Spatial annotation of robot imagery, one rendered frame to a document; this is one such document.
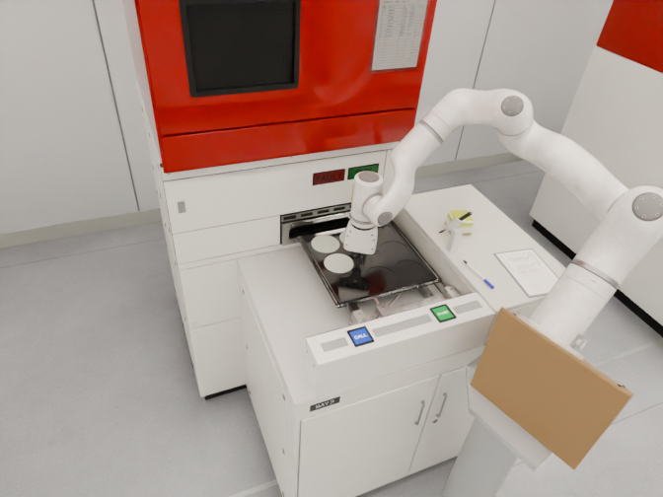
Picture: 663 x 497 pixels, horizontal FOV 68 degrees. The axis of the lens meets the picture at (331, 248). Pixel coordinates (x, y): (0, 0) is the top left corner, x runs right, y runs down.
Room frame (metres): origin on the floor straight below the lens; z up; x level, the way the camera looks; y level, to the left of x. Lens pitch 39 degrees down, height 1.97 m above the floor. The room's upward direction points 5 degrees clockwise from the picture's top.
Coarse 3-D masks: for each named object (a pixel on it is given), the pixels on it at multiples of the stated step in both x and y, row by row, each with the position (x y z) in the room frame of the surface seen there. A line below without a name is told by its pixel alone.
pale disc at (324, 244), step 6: (312, 240) 1.36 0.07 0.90; (318, 240) 1.36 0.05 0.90; (324, 240) 1.37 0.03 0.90; (330, 240) 1.37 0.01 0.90; (336, 240) 1.37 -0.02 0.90; (312, 246) 1.33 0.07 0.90; (318, 246) 1.33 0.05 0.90; (324, 246) 1.33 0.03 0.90; (330, 246) 1.34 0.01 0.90; (336, 246) 1.34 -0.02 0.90
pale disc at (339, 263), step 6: (330, 258) 1.27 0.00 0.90; (336, 258) 1.27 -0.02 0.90; (342, 258) 1.27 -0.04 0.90; (348, 258) 1.27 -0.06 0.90; (330, 264) 1.24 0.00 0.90; (336, 264) 1.24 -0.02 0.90; (342, 264) 1.24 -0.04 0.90; (348, 264) 1.24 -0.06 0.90; (330, 270) 1.21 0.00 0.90; (336, 270) 1.21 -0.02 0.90; (342, 270) 1.21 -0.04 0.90; (348, 270) 1.21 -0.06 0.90
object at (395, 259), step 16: (304, 240) 1.36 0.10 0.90; (384, 240) 1.40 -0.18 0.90; (400, 240) 1.40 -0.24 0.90; (320, 256) 1.27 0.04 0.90; (352, 256) 1.29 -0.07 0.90; (368, 256) 1.29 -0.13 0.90; (384, 256) 1.30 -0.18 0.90; (400, 256) 1.31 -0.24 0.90; (416, 256) 1.32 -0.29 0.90; (352, 272) 1.21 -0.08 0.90; (368, 272) 1.21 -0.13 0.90; (384, 272) 1.22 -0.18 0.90; (400, 272) 1.23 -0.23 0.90; (416, 272) 1.23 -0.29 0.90; (336, 288) 1.13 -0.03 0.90; (352, 288) 1.13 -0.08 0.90; (368, 288) 1.14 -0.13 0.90; (384, 288) 1.14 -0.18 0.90
